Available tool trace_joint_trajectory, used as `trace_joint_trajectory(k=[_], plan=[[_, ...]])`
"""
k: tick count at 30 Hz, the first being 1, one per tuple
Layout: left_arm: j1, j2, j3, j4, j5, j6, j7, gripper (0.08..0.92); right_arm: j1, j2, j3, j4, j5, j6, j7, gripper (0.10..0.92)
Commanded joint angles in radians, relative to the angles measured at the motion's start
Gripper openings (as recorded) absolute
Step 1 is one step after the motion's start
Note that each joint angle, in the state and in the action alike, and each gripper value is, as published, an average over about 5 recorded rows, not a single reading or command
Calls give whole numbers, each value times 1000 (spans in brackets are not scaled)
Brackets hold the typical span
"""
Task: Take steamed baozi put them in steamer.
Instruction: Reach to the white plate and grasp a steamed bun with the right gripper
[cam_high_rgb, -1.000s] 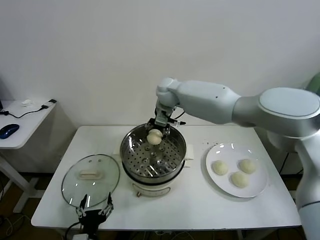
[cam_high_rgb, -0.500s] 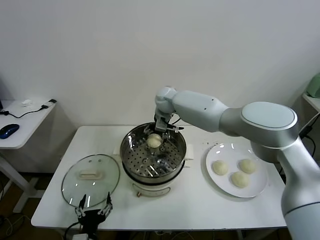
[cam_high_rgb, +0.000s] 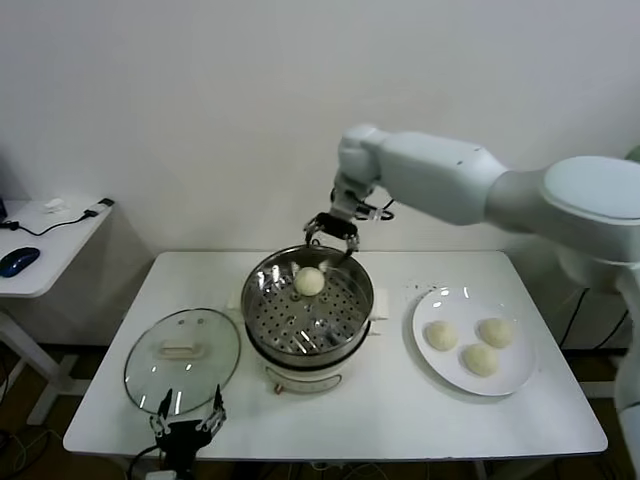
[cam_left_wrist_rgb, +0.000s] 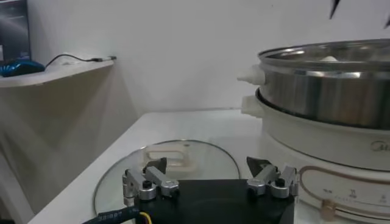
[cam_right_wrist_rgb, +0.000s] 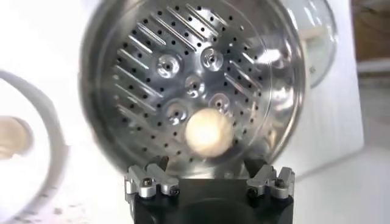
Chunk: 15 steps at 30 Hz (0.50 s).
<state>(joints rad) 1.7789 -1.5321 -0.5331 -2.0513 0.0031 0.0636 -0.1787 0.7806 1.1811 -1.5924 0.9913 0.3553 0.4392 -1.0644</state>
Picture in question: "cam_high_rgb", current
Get blue computer mouse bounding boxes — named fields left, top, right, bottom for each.
left=0, top=248, right=40, bottom=280

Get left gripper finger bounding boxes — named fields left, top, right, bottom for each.
left=149, top=388, right=174, bottom=437
left=196, top=383, right=228, bottom=433

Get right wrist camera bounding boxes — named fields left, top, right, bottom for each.
left=349, top=199, right=396, bottom=224

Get white round plate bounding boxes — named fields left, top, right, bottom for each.
left=411, top=285, right=539, bottom=398

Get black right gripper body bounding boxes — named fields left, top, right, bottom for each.
left=312, top=211, right=359, bottom=239

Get stainless steel steamer basket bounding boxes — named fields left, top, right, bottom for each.
left=227, top=245, right=390, bottom=357

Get white steamed baozi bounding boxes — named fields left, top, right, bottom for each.
left=292, top=266, right=326, bottom=299
left=460, top=343, right=501, bottom=379
left=477, top=317, right=516, bottom=350
left=424, top=320, right=460, bottom=352

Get white electric cooker pot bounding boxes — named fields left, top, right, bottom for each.
left=244, top=319, right=387, bottom=397

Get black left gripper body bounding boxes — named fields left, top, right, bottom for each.
left=154, top=419, right=214, bottom=469

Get white side desk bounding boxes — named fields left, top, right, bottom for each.
left=0, top=199, right=114, bottom=427

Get round glass pot lid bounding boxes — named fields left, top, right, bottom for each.
left=123, top=308, right=242, bottom=418

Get black cable with inline box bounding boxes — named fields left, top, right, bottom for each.
left=557, top=287, right=632, bottom=351

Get black cable with adapter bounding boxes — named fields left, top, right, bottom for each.
left=0, top=198, right=114, bottom=238

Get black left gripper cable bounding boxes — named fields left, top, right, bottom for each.
left=124, top=442, right=166, bottom=480

